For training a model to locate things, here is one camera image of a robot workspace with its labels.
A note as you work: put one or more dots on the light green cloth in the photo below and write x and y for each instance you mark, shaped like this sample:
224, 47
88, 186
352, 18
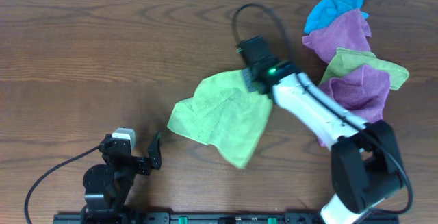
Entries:
223, 113

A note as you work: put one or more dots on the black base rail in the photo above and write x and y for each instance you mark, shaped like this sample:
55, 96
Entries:
166, 218

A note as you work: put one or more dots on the blue cloth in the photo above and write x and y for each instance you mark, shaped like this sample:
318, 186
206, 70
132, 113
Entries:
326, 11

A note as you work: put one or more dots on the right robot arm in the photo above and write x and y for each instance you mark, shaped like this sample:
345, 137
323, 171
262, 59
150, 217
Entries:
366, 166

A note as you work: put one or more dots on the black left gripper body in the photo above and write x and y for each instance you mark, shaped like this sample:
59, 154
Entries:
137, 164

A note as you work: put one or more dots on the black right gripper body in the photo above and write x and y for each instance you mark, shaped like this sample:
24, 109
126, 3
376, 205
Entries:
249, 77

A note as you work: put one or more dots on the purple cloth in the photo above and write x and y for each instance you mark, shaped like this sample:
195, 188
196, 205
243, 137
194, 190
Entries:
349, 30
363, 91

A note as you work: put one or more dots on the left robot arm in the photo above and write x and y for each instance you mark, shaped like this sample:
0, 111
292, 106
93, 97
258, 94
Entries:
107, 185

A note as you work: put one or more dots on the olive green cloth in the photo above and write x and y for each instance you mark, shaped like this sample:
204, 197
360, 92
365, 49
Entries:
346, 61

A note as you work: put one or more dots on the lower purple cloth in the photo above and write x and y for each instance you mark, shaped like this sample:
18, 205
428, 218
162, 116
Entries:
363, 91

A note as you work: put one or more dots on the upper purple cloth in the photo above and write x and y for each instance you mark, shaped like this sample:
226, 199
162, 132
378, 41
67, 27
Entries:
349, 30

